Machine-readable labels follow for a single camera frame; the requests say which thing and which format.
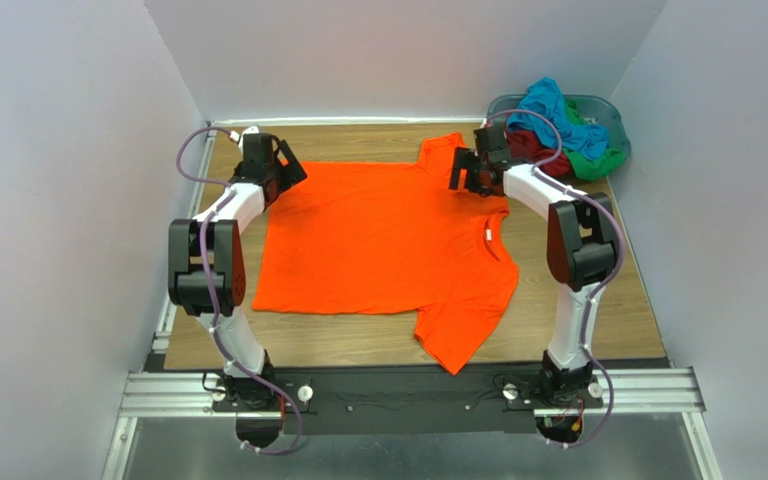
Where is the translucent blue plastic basket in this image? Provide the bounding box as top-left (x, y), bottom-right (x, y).
top-left (485, 93), bottom-right (632, 176)

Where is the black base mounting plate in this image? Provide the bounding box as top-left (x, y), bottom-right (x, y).
top-left (141, 362), bottom-right (657, 439)

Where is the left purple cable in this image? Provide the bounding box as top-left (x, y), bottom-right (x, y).
top-left (175, 126), bottom-right (305, 457)

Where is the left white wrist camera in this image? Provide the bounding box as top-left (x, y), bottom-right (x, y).
top-left (227, 125), bottom-right (261, 152)

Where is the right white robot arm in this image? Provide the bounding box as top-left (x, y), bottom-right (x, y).
top-left (449, 124), bottom-right (625, 404)

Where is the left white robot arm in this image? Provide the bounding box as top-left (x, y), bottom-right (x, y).
top-left (168, 126), bottom-right (307, 411)

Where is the dark red t shirt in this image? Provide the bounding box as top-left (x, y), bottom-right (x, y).
top-left (505, 130), bottom-right (573, 178)

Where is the green t shirt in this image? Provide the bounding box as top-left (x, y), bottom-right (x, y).
top-left (562, 99), bottom-right (628, 181)

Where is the orange t shirt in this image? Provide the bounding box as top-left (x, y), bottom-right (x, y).
top-left (252, 132), bottom-right (519, 374)

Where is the blue t shirt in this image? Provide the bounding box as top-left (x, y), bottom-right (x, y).
top-left (506, 77), bottom-right (609, 161)

